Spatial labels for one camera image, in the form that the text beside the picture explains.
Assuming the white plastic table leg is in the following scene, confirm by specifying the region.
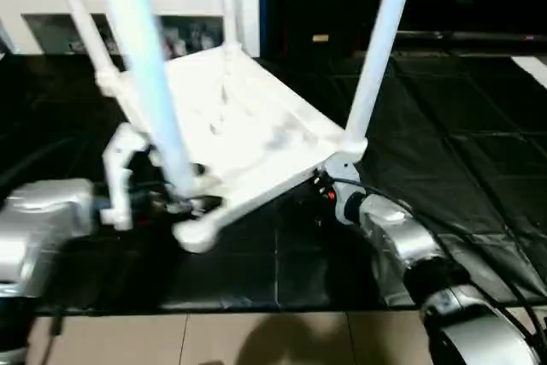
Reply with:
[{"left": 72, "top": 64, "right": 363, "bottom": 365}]
[
  {"left": 219, "top": 0, "right": 243, "bottom": 55},
  {"left": 46, "top": 0, "right": 122, "bottom": 97},
  {"left": 342, "top": 0, "right": 421, "bottom": 161},
  {"left": 91, "top": 0, "right": 203, "bottom": 201}
]

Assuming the white cabinet with glass doors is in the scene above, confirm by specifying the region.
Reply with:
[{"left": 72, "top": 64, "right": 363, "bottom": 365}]
[{"left": 0, "top": 0, "right": 262, "bottom": 56}]

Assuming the dark low furniture silver edge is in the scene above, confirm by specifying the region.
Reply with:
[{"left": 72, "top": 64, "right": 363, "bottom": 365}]
[{"left": 389, "top": 29, "right": 547, "bottom": 51}]

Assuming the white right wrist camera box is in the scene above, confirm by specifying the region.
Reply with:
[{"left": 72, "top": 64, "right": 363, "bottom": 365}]
[{"left": 323, "top": 153, "right": 363, "bottom": 181}]

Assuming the white plastic table top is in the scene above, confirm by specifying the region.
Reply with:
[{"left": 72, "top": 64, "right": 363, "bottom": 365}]
[{"left": 96, "top": 44, "right": 370, "bottom": 255}]

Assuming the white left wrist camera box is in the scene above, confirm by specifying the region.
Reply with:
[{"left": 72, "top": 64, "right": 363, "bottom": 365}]
[{"left": 101, "top": 123, "right": 156, "bottom": 232}]

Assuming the black work mat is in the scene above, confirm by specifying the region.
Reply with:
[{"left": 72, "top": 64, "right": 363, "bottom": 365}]
[{"left": 0, "top": 49, "right": 547, "bottom": 315}]

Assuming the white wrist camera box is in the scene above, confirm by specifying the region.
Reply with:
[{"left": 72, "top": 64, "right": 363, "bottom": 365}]
[
  {"left": 101, "top": 123, "right": 156, "bottom": 232},
  {"left": 323, "top": 153, "right": 363, "bottom": 181}
]

